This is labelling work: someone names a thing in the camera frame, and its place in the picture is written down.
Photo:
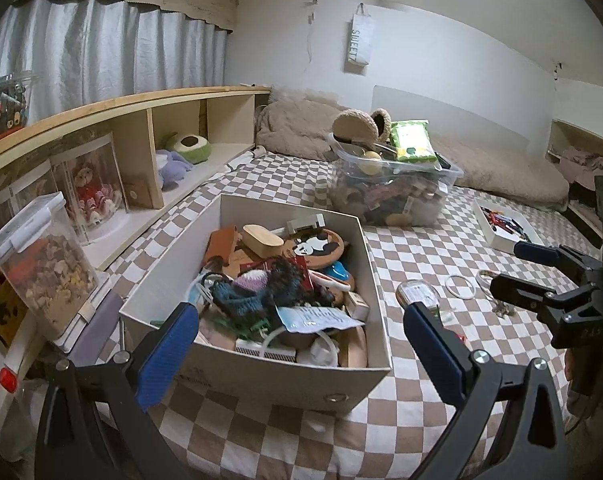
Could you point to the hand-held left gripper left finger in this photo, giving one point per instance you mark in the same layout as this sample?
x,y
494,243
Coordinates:
x,y
166,355

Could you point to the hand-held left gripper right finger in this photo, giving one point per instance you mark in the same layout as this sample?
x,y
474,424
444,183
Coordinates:
x,y
434,350

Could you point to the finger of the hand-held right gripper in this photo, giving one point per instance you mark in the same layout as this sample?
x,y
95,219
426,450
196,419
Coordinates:
x,y
534,251
519,291

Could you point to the beige cardboard storage box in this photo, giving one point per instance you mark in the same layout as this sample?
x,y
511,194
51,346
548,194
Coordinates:
x,y
261,385

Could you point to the white and blue paper packet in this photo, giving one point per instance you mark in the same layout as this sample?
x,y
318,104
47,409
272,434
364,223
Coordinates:
x,y
316,319

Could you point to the round cork panda coaster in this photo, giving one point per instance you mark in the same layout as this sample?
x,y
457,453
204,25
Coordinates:
x,y
326,250

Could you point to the clear dry food container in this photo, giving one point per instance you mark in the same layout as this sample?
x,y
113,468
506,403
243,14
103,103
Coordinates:
x,y
51,275

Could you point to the person's right hand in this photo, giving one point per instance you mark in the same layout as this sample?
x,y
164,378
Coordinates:
x,y
570,367

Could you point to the white tray with pens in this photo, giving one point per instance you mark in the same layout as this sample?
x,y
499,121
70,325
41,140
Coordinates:
x,y
524,232

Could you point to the clear plastic flat box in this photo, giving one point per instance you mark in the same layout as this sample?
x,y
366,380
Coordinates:
x,y
421,292

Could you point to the checkered bed sheet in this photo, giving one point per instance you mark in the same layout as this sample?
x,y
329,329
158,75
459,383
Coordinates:
x,y
431,260

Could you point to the beige fluffy blanket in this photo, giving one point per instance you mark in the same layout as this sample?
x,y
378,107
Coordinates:
x,y
491,165

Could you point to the open wooden wardrobe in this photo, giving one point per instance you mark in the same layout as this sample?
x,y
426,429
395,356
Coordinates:
x,y
586,162

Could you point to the white plug adapter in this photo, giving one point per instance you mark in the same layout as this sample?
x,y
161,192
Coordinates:
x,y
321,355

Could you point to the dark knitted yarn item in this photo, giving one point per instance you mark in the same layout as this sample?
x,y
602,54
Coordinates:
x,y
261,290

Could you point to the brown leather pouch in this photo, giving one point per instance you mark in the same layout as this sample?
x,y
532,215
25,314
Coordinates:
x,y
221,250

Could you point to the blue plastic item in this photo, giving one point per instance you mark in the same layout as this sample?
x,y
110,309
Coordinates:
x,y
339,272

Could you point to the clear plastic storage bin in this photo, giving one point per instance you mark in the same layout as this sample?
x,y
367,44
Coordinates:
x,y
416,205

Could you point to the oval wooden box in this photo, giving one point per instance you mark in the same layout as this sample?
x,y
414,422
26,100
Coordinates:
x,y
261,240

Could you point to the white headboard panel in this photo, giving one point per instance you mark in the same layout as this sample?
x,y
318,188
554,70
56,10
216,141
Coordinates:
x,y
456,110

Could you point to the white bottle red cap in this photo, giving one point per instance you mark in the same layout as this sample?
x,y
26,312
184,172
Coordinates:
x,y
6,377

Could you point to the green wet wipes pack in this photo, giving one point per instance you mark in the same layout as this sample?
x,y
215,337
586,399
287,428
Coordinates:
x,y
412,141

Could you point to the doll in clear case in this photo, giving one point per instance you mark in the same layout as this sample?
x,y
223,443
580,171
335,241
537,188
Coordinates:
x,y
93,190

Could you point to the purple plush toy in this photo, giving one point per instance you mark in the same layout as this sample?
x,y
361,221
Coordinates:
x,y
174,170

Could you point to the green avocado plush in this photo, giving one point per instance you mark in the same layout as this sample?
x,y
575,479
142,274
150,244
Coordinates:
x,y
191,147

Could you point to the brown fuzzy plush item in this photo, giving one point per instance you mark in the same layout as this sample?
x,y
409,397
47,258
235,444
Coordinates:
x,y
356,125

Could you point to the long wooden shelf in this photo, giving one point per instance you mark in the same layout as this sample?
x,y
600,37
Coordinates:
x,y
131,97

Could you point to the grey curtain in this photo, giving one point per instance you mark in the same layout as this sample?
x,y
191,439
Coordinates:
x,y
106,50

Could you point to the hanging fabric wall sign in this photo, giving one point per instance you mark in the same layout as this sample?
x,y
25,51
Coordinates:
x,y
359,42

